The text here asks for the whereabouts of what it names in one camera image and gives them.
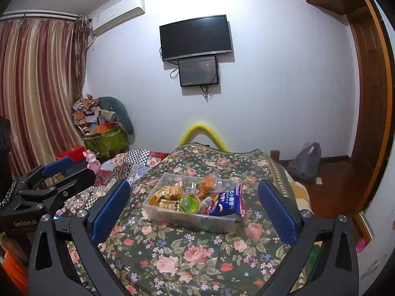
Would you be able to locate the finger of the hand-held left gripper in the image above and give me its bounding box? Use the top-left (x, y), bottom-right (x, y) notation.
top-left (14, 157), bottom-right (76, 192)
top-left (19, 169), bottom-right (97, 215)

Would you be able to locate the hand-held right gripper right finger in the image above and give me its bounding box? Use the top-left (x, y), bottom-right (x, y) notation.
top-left (257, 179), bottom-right (360, 296)

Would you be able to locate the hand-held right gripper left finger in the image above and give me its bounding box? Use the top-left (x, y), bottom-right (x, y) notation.
top-left (28, 177), bottom-right (132, 296)

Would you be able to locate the blue snack bag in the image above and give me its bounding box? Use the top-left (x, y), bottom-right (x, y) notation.
top-left (205, 184), bottom-right (246, 219)

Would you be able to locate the gold striped packet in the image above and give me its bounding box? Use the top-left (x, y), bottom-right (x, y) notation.
top-left (159, 199), bottom-right (181, 212)

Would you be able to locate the pale bread packet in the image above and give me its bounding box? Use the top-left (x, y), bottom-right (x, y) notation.
top-left (160, 183), bottom-right (183, 201)

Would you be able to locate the orange snack packet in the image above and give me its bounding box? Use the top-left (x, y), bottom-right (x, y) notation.
top-left (197, 174), bottom-right (218, 198)

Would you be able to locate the clear plastic box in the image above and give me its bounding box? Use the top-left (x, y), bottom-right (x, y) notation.
top-left (142, 173), bottom-right (244, 234)

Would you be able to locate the red box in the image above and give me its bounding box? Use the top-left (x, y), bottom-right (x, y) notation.
top-left (56, 146), bottom-right (88, 164)

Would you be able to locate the pink plush toy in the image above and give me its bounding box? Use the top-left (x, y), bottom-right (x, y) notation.
top-left (83, 149), bottom-right (101, 171)

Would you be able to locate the beige blanket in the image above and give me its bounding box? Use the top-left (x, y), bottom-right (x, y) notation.
top-left (290, 181), bottom-right (309, 213)

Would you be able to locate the green patterned bag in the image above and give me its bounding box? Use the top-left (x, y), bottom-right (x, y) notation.
top-left (84, 129), bottom-right (130, 158)

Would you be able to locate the orange cloth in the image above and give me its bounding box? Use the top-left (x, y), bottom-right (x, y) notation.
top-left (0, 234), bottom-right (30, 296)

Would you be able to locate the patchwork quilt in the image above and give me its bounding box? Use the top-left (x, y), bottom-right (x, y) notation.
top-left (56, 149), bottom-right (170, 219)

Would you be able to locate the grey backpack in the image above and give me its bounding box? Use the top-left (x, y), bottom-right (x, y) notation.
top-left (288, 142), bottom-right (322, 182)

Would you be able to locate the orange cardboard box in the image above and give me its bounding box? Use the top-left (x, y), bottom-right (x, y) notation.
top-left (82, 123), bottom-right (119, 136)

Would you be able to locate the pile of patterned cloths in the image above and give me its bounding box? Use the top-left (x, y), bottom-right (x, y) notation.
top-left (72, 94), bottom-right (102, 127)

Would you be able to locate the green jelly cup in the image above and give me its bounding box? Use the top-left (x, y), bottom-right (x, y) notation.
top-left (179, 193), bottom-right (202, 215)

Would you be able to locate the striped brown curtain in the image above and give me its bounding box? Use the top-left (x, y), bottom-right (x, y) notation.
top-left (0, 17), bottom-right (88, 173)

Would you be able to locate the dark floral blanket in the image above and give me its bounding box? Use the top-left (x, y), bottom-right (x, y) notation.
top-left (65, 143), bottom-right (309, 296)

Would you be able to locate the yellow foam tube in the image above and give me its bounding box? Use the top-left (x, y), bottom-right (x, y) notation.
top-left (178, 122), bottom-right (230, 152)

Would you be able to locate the brown wooden door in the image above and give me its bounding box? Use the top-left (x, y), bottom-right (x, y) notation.
top-left (349, 12), bottom-right (390, 192)

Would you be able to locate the white air conditioner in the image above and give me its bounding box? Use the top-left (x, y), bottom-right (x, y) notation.
top-left (89, 0), bottom-right (145, 36)

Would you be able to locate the small black monitor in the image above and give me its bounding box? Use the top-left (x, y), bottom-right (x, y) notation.
top-left (178, 56), bottom-right (219, 87)

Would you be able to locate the large black television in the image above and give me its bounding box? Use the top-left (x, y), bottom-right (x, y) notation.
top-left (159, 15), bottom-right (233, 62)

